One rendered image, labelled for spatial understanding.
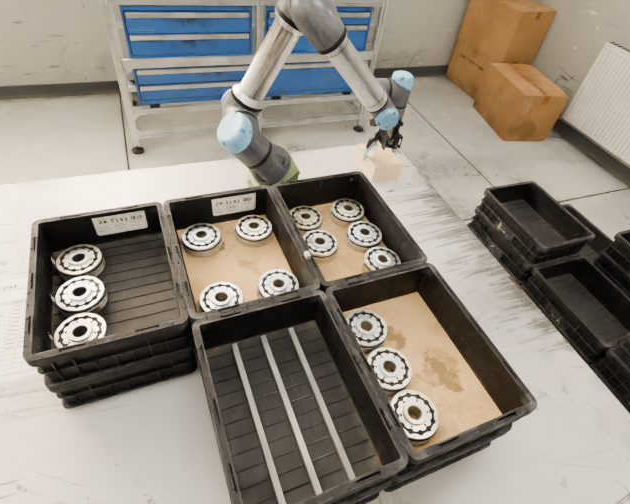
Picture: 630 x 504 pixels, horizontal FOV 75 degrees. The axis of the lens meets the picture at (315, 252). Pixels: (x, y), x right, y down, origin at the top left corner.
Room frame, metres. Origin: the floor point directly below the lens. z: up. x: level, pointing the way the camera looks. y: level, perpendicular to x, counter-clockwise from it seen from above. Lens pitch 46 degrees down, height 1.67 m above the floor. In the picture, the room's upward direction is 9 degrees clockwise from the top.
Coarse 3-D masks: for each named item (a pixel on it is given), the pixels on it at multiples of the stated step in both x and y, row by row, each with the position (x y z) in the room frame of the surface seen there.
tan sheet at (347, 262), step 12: (324, 204) 1.02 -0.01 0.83; (324, 216) 0.97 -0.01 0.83; (324, 228) 0.91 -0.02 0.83; (336, 228) 0.92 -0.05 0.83; (348, 252) 0.83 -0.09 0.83; (324, 264) 0.77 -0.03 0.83; (336, 264) 0.77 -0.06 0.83; (348, 264) 0.78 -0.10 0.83; (360, 264) 0.79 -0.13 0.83; (324, 276) 0.72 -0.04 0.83; (336, 276) 0.73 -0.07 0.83
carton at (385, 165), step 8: (360, 144) 1.51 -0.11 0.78; (360, 152) 1.48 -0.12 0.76; (376, 152) 1.47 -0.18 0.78; (384, 152) 1.48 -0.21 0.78; (392, 152) 1.49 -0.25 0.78; (360, 160) 1.47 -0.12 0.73; (368, 160) 1.41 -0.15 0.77; (376, 160) 1.41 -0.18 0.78; (384, 160) 1.42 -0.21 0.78; (392, 160) 1.43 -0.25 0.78; (368, 168) 1.40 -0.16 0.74; (376, 168) 1.37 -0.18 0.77; (384, 168) 1.38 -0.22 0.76; (392, 168) 1.40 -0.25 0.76; (368, 176) 1.39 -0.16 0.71; (376, 176) 1.37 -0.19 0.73; (384, 176) 1.39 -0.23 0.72; (392, 176) 1.41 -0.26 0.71
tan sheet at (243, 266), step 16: (224, 224) 0.86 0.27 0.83; (224, 240) 0.80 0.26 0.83; (272, 240) 0.83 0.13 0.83; (192, 256) 0.72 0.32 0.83; (208, 256) 0.73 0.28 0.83; (224, 256) 0.74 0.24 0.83; (240, 256) 0.75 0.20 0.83; (256, 256) 0.76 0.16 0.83; (272, 256) 0.77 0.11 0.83; (192, 272) 0.67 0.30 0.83; (208, 272) 0.67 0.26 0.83; (224, 272) 0.68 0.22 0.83; (240, 272) 0.69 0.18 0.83; (256, 272) 0.70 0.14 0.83; (192, 288) 0.61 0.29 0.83; (240, 288) 0.64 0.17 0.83; (256, 288) 0.65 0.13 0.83
